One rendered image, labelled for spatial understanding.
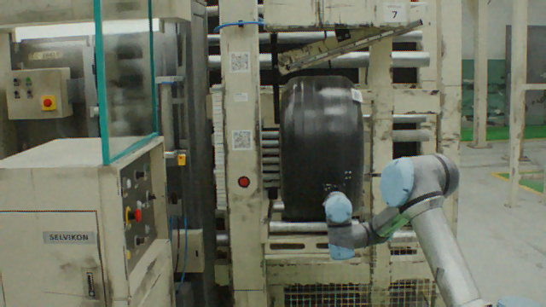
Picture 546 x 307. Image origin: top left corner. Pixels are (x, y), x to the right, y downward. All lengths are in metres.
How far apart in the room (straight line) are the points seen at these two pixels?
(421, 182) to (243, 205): 0.99
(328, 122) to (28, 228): 1.03
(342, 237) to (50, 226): 0.83
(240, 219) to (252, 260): 0.17
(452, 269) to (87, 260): 0.94
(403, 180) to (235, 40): 1.01
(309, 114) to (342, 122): 0.12
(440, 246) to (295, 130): 0.80
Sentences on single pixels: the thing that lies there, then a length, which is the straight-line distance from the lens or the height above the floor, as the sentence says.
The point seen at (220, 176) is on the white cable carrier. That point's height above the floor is 1.08.
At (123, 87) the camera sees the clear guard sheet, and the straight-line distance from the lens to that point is 1.69.
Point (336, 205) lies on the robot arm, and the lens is 1.71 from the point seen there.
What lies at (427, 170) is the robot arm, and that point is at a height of 1.25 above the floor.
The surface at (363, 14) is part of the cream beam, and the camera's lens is 2.44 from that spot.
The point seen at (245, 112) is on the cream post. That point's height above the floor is 1.32.
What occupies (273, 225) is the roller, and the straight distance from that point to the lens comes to 2.18.
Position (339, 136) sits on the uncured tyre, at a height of 1.25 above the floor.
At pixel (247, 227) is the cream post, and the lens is 2.27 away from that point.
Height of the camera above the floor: 1.53
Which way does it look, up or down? 10 degrees down
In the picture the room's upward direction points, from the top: 2 degrees counter-clockwise
